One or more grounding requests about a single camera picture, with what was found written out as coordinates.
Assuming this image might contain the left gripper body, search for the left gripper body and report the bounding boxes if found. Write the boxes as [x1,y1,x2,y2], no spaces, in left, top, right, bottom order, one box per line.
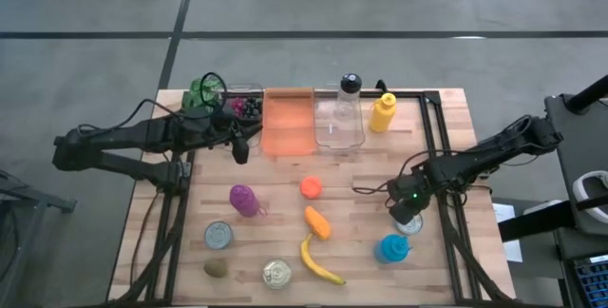
[208,110,251,165]

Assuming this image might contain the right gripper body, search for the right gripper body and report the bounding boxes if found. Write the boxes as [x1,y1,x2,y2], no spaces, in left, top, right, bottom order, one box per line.
[387,164,433,226]

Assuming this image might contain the dark toy grapes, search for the dark toy grapes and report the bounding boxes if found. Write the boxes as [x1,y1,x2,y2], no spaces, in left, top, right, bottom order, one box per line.
[242,97,263,120]

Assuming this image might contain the tin can blue label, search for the tin can blue label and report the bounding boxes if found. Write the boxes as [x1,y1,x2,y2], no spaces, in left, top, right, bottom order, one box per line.
[394,212,425,237]
[204,221,235,251]
[262,259,293,290]

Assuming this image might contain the magenta squeeze bottle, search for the magenta squeeze bottle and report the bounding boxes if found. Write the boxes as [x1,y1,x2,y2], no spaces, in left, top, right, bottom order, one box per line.
[228,183,267,219]

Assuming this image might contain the yellow squeeze bottle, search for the yellow squeeze bottle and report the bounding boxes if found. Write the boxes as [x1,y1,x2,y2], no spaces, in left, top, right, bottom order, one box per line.
[369,92,398,134]

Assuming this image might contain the clear bottle black cap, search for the clear bottle black cap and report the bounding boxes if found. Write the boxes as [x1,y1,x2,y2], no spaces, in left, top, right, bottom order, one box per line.
[333,72,366,133]

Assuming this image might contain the clear plastic bin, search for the clear plastic bin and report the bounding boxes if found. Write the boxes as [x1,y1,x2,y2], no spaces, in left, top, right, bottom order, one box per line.
[312,84,366,150]
[212,84,264,152]

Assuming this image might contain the orange plastic bin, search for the orange plastic bin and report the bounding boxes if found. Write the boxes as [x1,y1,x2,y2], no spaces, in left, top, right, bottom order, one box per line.
[259,87,317,157]

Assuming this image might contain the blue squeeze bottle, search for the blue squeeze bottle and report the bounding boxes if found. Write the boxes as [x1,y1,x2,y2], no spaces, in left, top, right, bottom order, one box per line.
[373,233,413,265]

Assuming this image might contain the green striped potted plant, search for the green striped potted plant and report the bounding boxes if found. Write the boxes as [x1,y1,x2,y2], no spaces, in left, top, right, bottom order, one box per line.
[182,77,224,109]

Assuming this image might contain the round orange fruit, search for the round orange fruit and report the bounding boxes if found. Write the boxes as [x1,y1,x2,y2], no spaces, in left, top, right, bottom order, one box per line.
[299,176,324,201]

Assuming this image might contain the white paper sheet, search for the white paper sheet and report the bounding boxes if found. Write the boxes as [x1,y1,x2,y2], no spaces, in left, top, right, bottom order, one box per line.
[491,202,524,264]

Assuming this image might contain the yellow banana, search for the yellow banana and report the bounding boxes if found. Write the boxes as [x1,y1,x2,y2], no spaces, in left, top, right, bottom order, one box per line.
[299,233,347,286]

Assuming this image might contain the brown kiwi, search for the brown kiwi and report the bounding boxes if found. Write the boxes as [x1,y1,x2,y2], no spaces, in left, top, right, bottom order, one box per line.
[203,257,230,279]

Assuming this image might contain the white rounded device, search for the white rounded device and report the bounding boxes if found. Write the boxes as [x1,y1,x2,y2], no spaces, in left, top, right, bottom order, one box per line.
[571,169,608,226]

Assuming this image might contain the dark cart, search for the dark cart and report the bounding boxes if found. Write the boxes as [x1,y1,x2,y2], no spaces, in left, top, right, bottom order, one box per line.
[543,93,608,308]

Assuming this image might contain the black slotted rack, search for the black slotted rack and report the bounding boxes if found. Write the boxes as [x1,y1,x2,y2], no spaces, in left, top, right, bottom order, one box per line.
[571,253,608,308]

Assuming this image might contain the black pole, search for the black pole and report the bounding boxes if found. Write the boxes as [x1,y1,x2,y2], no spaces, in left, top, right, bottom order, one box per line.
[564,73,608,114]

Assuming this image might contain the grey metal stand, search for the grey metal stand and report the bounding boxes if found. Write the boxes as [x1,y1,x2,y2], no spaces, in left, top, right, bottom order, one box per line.
[0,173,78,308]

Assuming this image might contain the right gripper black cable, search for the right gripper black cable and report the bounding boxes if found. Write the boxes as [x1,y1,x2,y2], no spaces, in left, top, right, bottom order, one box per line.
[351,148,428,195]

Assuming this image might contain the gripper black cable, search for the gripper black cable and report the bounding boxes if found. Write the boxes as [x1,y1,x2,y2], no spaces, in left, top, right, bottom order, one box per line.
[199,71,229,114]
[351,148,428,195]

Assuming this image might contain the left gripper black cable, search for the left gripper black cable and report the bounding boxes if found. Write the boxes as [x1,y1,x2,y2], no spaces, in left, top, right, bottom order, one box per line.
[199,71,229,114]

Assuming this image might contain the black metal frame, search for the black metal frame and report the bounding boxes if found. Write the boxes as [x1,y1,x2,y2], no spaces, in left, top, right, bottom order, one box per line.
[142,89,481,307]

